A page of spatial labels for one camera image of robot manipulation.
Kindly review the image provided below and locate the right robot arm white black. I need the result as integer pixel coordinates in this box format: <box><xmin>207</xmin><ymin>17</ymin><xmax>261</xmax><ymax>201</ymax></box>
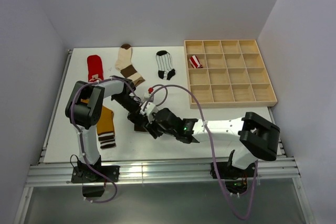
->
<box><xmin>144</xmin><ymin>108</ymin><xmax>280</xmax><ymax>177</ymax></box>

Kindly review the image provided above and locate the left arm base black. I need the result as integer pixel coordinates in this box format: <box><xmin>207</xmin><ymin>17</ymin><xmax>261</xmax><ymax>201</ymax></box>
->
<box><xmin>70</xmin><ymin>154</ymin><xmax>120</xmax><ymax>203</ymax></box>

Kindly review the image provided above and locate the cream brown striped sock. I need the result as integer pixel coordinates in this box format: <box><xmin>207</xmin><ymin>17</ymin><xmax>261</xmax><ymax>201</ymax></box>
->
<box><xmin>115</xmin><ymin>44</ymin><xmax>145</xmax><ymax>87</ymax></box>

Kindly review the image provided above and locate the white black pinstripe sock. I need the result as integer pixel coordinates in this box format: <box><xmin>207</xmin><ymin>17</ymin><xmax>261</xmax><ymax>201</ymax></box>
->
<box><xmin>155</xmin><ymin>50</ymin><xmax>176</xmax><ymax>80</ymax></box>

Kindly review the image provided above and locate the mustard yellow striped sock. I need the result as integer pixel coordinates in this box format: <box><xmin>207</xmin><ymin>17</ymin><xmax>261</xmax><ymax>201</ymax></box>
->
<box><xmin>97</xmin><ymin>106</ymin><xmax>116</xmax><ymax>150</ymax></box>

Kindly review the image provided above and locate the dark brown striped sock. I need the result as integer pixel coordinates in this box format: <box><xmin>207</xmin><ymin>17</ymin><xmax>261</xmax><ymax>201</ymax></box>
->
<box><xmin>134</xmin><ymin>125</ymin><xmax>147</xmax><ymax>132</ymax></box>

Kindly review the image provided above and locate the red sock with face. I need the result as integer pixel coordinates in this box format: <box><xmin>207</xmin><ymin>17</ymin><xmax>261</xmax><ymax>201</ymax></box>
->
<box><xmin>87</xmin><ymin>55</ymin><xmax>104</xmax><ymax>82</ymax></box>

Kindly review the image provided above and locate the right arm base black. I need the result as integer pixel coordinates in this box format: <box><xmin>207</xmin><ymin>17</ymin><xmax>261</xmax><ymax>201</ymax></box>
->
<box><xmin>216</xmin><ymin>150</ymin><xmax>257</xmax><ymax>196</ymax></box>

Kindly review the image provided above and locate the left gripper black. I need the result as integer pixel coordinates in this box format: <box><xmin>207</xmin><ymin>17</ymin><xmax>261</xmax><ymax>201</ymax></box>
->
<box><xmin>113</xmin><ymin>93</ymin><xmax>144</xmax><ymax>129</ymax></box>

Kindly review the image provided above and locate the red white striped sock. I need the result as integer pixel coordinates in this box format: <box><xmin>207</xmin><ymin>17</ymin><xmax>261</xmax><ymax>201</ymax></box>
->
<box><xmin>188</xmin><ymin>55</ymin><xmax>203</xmax><ymax>69</ymax></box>

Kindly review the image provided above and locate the wooden compartment tray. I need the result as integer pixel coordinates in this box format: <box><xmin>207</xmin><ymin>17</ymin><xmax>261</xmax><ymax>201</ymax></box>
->
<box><xmin>184</xmin><ymin>39</ymin><xmax>278</xmax><ymax>108</ymax></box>

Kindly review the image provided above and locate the aluminium rail frame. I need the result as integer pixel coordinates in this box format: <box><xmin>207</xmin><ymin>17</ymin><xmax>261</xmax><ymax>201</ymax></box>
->
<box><xmin>14</xmin><ymin>48</ymin><xmax>317</xmax><ymax>223</ymax></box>

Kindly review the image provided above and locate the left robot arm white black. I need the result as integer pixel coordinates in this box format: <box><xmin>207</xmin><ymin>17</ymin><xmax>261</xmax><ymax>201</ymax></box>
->
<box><xmin>65</xmin><ymin>76</ymin><xmax>149</xmax><ymax>182</ymax></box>

